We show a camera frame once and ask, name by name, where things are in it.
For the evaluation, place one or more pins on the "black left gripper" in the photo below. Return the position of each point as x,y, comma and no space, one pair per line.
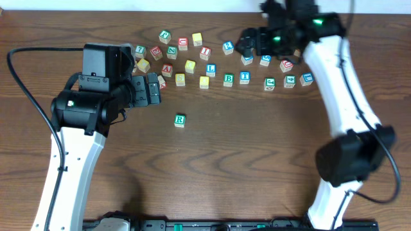
141,91

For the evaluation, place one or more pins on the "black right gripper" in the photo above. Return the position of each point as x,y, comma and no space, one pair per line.
260,34

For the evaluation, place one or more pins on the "green R block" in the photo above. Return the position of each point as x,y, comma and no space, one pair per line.
180,121

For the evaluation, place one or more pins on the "yellow o block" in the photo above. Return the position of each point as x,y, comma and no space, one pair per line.
190,66
204,82

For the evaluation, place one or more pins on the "green B block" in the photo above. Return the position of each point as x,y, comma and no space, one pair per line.
228,80

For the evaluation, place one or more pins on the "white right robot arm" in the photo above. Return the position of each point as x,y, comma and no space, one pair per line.
298,32

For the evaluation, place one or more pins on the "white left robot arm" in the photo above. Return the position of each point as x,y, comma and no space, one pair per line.
81,115

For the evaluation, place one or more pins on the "tilted red A block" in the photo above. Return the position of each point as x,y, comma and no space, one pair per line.
162,82

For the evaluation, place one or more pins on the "red M block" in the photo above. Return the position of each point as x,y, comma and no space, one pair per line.
297,53

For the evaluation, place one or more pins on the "yellow C block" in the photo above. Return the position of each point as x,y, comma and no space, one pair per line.
143,65

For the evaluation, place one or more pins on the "yellow K block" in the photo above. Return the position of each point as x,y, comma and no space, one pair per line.
135,67

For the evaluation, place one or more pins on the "blue 5 block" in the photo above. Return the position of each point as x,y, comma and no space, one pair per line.
265,60

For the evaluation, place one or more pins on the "yellow S block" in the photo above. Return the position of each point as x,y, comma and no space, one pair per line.
180,80

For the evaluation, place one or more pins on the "red E block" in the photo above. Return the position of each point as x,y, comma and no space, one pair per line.
156,52

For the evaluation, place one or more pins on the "green 4 block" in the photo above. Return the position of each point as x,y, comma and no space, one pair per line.
289,81

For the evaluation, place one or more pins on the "green 7 block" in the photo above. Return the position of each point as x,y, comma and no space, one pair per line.
140,52

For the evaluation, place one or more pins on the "blue L block right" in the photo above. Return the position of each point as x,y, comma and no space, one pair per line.
306,79

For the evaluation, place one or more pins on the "blue l block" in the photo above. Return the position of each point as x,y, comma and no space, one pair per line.
306,79
211,70

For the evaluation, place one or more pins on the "blue P block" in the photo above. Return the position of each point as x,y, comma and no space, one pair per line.
247,60

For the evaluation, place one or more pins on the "green J block right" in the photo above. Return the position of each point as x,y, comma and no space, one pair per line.
269,84

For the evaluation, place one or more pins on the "green j block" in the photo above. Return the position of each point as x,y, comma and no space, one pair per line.
165,36
269,84

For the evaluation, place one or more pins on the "green Z block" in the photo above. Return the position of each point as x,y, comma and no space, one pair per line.
172,52

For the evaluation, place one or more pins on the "blue T block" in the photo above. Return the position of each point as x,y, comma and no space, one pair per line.
244,77

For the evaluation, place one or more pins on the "blue 2 block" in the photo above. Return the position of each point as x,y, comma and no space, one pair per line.
228,47

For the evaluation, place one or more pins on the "red U block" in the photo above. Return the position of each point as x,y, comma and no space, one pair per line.
183,43

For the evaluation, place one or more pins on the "red I block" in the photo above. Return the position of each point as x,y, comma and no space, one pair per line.
205,53

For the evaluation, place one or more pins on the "plain yellow top block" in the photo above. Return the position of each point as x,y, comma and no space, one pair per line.
197,39

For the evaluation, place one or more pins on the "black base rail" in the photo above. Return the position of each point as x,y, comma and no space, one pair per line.
277,224

